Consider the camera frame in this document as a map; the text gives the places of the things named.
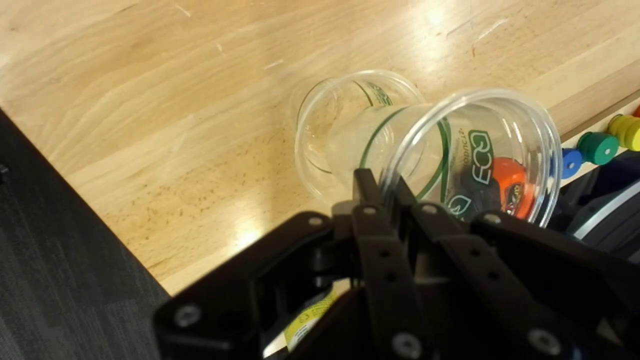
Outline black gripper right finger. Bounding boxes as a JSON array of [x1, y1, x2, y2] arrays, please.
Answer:
[[387, 178, 640, 360]]

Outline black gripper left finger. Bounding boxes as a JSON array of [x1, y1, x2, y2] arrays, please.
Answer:
[[152, 166, 429, 360]]

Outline clear plastic cup green logo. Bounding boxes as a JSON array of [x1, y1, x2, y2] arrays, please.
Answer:
[[379, 87, 563, 229], [291, 67, 455, 210]]

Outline blue toy block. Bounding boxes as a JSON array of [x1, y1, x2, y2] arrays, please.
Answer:
[[560, 145, 585, 181]]

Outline green toy block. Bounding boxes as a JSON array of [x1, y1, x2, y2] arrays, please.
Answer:
[[576, 129, 621, 167]]

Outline wooden toy block base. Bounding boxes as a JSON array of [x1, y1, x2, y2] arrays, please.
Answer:
[[557, 87, 640, 187]]

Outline yellow toy block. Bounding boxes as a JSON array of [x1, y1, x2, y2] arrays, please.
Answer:
[[606, 112, 640, 151]]

